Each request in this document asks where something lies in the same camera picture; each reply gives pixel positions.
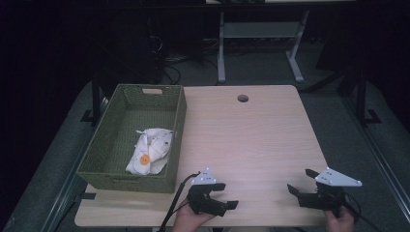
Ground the black metal stand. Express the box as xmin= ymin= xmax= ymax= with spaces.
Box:
xmin=80 ymin=61 xmax=107 ymax=128
xmin=354 ymin=64 xmax=383 ymax=128

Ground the person's right hand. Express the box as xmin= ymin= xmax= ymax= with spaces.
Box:
xmin=323 ymin=205 xmax=356 ymax=232

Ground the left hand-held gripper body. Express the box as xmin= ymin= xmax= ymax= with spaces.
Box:
xmin=187 ymin=167 xmax=228 ymax=218

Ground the person's left hand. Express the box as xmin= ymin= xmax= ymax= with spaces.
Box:
xmin=171 ymin=198 xmax=217 ymax=232

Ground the green woven basket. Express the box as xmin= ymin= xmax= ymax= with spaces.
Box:
xmin=76 ymin=83 xmax=188 ymax=194

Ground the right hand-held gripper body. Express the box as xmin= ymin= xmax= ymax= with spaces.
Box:
xmin=297 ymin=166 xmax=363 ymax=217

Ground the tangle of floor cables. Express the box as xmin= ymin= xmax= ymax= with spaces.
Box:
xmin=146 ymin=18 xmax=220 ymax=86

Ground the white metal desk frame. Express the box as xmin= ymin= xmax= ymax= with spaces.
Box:
xmin=217 ymin=9 xmax=311 ymax=84

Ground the black cable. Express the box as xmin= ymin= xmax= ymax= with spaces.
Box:
xmin=158 ymin=171 xmax=201 ymax=232
xmin=342 ymin=192 xmax=385 ymax=232

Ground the white cloth with orange patch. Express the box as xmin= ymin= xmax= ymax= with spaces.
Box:
xmin=125 ymin=128 xmax=174 ymax=176

